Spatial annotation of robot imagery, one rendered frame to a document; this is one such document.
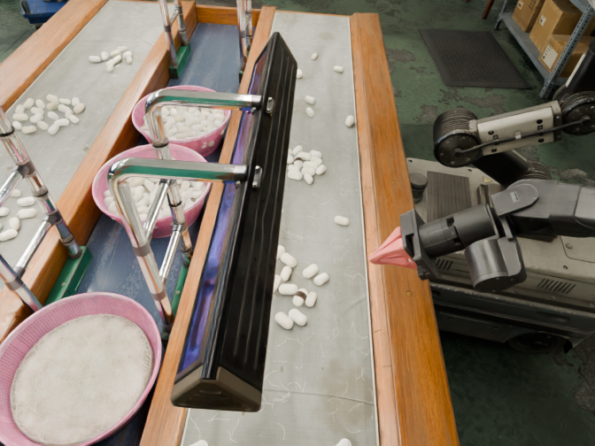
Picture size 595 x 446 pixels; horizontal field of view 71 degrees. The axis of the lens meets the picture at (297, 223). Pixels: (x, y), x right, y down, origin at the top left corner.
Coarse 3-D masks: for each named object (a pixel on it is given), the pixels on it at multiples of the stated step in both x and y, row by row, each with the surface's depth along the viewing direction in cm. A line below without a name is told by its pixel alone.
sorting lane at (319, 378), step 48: (336, 48) 151; (336, 96) 129; (336, 144) 113; (288, 192) 100; (336, 192) 100; (288, 240) 90; (336, 240) 90; (336, 288) 82; (288, 336) 75; (336, 336) 75; (288, 384) 69; (336, 384) 69; (192, 432) 64; (240, 432) 64; (288, 432) 64; (336, 432) 64
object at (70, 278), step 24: (0, 120) 62; (24, 168) 68; (0, 192) 64; (48, 192) 74; (48, 216) 77; (72, 240) 83; (0, 264) 64; (24, 264) 70; (72, 264) 86; (24, 288) 70; (72, 288) 84
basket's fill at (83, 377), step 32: (96, 320) 76; (128, 320) 76; (32, 352) 72; (64, 352) 72; (96, 352) 72; (128, 352) 72; (32, 384) 68; (64, 384) 68; (96, 384) 68; (128, 384) 68; (32, 416) 65; (64, 416) 65; (96, 416) 65
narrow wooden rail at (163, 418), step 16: (272, 16) 161; (256, 32) 151; (256, 48) 142; (240, 112) 116; (224, 144) 107; (224, 160) 102; (208, 208) 91; (208, 224) 88; (208, 240) 85; (192, 256) 83; (192, 272) 80; (192, 288) 78; (192, 304) 75; (176, 320) 73; (176, 336) 71; (176, 352) 69; (176, 368) 67; (160, 384) 66; (160, 400) 64; (160, 416) 62; (176, 416) 63; (144, 432) 61; (160, 432) 61; (176, 432) 61
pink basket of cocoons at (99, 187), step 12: (168, 144) 105; (120, 156) 101; (192, 156) 104; (108, 168) 99; (96, 180) 95; (96, 192) 93; (204, 192) 94; (192, 204) 91; (168, 216) 89; (192, 216) 96; (156, 228) 92; (168, 228) 94
